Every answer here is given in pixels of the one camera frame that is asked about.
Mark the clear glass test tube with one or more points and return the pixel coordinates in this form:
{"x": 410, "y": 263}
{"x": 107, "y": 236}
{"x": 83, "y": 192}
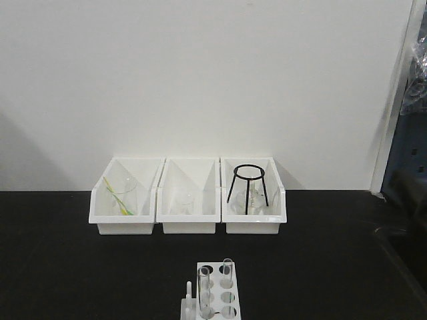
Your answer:
{"x": 227, "y": 271}
{"x": 204, "y": 292}

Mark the white test tube rack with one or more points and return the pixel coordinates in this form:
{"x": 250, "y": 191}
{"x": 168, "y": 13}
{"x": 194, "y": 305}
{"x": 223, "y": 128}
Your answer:
{"x": 225, "y": 303}

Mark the grey pegboard drying rack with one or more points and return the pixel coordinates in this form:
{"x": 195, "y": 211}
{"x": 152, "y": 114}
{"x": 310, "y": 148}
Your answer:
{"x": 407, "y": 159}

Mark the white middle storage bin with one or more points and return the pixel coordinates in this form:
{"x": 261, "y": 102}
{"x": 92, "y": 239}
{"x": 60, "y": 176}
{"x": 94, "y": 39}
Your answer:
{"x": 200, "y": 176}

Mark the white storage bin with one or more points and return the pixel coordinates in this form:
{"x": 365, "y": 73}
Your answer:
{"x": 200, "y": 176}
{"x": 147, "y": 172}
{"x": 252, "y": 224}

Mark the white right storage bin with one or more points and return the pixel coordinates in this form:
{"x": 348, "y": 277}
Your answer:
{"x": 252, "y": 224}

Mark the small clear glass beaker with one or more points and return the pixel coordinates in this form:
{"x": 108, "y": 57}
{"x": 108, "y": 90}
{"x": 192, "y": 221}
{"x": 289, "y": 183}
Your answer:
{"x": 183, "y": 204}

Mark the clear glass flask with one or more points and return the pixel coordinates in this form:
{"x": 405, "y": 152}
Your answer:
{"x": 258, "y": 202}

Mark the white left storage bin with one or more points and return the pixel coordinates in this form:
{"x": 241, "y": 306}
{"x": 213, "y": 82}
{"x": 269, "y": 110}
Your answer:
{"x": 147, "y": 172}

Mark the clear plastic bag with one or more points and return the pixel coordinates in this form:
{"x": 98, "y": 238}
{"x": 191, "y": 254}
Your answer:
{"x": 414, "y": 100}

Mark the black sink basin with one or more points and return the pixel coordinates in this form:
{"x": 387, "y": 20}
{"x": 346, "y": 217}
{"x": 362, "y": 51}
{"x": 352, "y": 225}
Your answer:
{"x": 407, "y": 255}

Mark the black wire tripod stand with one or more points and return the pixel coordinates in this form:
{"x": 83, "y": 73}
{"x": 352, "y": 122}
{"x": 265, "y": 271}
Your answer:
{"x": 247, "y": 172}

